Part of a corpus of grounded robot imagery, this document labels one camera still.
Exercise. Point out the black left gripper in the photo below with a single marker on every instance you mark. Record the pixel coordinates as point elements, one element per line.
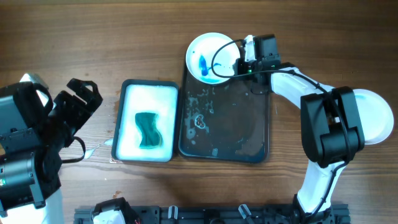
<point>83,111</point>

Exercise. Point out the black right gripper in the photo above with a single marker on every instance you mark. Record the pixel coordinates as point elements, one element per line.
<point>239,71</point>

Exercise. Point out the white plate top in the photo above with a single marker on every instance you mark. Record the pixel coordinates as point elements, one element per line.
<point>200,53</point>

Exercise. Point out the green scrubbing sponge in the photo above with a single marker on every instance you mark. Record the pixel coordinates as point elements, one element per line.
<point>146,123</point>

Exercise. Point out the white plate blue stain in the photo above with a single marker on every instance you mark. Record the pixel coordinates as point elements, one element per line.
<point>376,116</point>

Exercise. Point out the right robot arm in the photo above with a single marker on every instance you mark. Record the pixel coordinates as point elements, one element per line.
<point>331,128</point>

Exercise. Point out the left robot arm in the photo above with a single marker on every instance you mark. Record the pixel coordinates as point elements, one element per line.
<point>34,129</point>

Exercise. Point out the large dark serving tray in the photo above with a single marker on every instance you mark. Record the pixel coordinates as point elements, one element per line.
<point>227,122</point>

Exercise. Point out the small tray with soapy foam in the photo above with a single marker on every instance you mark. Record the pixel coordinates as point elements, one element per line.
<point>138,96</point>

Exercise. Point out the black base rail bottom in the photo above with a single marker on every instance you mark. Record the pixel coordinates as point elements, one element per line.
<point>116,211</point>

